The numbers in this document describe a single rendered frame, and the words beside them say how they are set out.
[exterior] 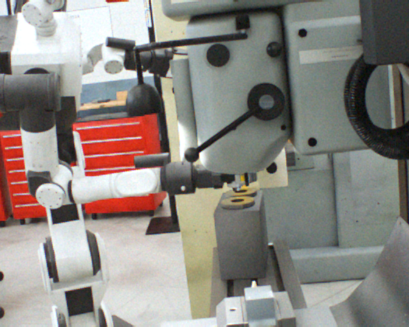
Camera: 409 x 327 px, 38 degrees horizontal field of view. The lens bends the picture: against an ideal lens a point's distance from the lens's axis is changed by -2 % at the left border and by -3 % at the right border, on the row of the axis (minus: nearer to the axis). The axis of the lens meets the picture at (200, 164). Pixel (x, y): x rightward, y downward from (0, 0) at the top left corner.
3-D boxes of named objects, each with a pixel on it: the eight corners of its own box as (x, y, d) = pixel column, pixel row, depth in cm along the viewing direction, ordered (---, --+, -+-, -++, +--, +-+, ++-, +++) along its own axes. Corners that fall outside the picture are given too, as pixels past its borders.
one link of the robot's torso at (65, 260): (48, 286, 187) (24, 146, 198) (104, 276, 191) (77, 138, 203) (47, 281, 173) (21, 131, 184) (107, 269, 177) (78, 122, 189)
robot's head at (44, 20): (23, 30, 158) (19, 1, 152) (44, 13, 165) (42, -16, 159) (44, 36, 157) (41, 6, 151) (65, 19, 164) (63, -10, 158)
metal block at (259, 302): (248, 328, 114) (245, 300, 113) (246, 315, 120) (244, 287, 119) (276, 325, 114) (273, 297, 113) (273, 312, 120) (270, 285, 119)
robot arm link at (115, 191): (158, 192, 158) (107, 199, 159) (163, 190, 166) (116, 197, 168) (154, 167, 158) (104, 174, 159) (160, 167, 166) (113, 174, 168)
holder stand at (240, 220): (220, 280, 161) (212, 208, 158) (228, 252, 183) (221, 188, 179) (266, 278, 159) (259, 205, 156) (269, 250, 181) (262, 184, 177)
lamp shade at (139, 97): (125, 114, 127) (121, 85, 126) (158, 110, 129) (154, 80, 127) (130, 117, 120) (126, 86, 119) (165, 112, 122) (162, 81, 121)
